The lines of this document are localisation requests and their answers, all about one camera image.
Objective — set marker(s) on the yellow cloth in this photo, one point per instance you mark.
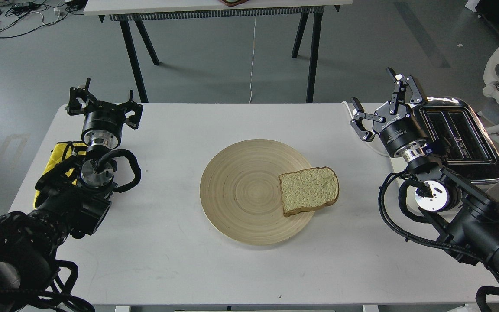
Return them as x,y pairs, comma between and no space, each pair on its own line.
60,152

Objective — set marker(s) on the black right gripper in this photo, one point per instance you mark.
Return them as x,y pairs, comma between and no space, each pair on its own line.
393,121

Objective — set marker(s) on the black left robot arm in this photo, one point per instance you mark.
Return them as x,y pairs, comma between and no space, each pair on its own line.
73,199

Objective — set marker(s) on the round wooden plate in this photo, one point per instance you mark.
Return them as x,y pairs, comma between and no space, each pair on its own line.
241,196

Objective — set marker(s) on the brown object on background table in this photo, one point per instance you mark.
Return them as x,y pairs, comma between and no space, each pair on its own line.
232,3

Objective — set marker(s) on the slice of brown bread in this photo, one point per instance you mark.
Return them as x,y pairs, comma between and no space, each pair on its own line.
308,190

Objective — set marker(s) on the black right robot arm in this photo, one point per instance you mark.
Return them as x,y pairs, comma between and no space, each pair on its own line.
469,233

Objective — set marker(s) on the white background table black legs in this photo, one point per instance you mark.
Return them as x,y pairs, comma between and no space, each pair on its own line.
137,11

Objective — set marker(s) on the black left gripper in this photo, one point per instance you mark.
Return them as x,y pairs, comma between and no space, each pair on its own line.
103,123

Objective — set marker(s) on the white chrome toaster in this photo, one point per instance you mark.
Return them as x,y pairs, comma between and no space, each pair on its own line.
456,141

